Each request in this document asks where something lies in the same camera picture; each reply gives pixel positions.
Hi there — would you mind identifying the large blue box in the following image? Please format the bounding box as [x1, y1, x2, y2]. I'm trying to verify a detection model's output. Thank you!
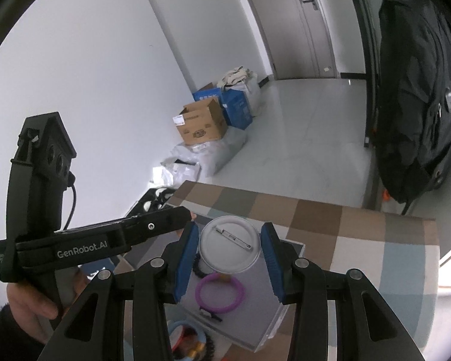
[221, 88, 255, 129]

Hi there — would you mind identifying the small white plastic bag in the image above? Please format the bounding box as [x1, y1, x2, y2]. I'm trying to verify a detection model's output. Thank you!
[150, 156, 202, 188]

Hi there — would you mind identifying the brown cardboard box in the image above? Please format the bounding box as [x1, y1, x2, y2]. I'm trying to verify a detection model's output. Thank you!
[173, 97, 229, 146]

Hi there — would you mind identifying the grey door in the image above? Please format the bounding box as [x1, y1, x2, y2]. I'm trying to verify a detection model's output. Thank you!
[237, 0, 339, 80]

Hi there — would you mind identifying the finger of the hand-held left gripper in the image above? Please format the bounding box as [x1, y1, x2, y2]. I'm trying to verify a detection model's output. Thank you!
[118, 206, 193, 251]

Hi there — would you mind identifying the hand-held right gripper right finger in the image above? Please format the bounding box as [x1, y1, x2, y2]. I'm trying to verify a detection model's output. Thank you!
[260, 222, 418, 361]

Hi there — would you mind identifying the checked tablecloth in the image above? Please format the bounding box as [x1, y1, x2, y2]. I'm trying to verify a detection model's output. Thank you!
[115, 180, 442, 361]

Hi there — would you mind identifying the black hair clip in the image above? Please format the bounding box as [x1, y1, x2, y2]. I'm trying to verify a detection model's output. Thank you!
[199, 308, 223, 322]

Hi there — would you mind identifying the round white pin badge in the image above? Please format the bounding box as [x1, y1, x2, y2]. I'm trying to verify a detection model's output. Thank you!
[198, 215, 264, 274]

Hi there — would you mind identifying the person's left hand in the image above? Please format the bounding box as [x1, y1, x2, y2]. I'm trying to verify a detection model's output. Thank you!
[5, 267, 91, 344]

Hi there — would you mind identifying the small blue box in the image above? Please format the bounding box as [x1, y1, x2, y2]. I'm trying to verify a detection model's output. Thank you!
[192, 86, 223, 103]

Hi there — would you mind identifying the light blue bangle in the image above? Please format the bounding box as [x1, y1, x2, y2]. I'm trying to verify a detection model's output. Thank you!
[167, 319, 210, 361]

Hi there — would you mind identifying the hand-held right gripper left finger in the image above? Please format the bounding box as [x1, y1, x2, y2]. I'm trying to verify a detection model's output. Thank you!
[38, 221, 201, 361]

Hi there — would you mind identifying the black backpack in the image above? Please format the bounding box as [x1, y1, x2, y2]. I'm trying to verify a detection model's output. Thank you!
[372, 0, 451, 204]

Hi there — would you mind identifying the grey jewelry tray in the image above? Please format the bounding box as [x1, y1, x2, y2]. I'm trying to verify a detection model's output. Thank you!
[115, 205, 307, 353]

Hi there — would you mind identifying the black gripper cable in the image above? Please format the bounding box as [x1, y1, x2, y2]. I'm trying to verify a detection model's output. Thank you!
[62, 173, 78, 232]

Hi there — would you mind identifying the black bag with white items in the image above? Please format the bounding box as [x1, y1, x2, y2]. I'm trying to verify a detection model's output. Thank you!
[129, 186, 178, 219]

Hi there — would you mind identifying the purple bracelet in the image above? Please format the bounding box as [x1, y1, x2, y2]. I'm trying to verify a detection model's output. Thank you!
[196, 273, 246, 313]

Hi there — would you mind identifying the black metal frame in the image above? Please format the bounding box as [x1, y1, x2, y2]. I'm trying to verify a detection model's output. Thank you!
[340, 0, 381, 148]

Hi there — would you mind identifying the white tote bag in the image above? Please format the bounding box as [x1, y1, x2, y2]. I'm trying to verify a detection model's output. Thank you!
[216, 67, 262, 118]

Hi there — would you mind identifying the large grey plastic bag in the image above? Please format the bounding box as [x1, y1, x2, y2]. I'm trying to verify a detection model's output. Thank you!
[173, 130, 249, 176]

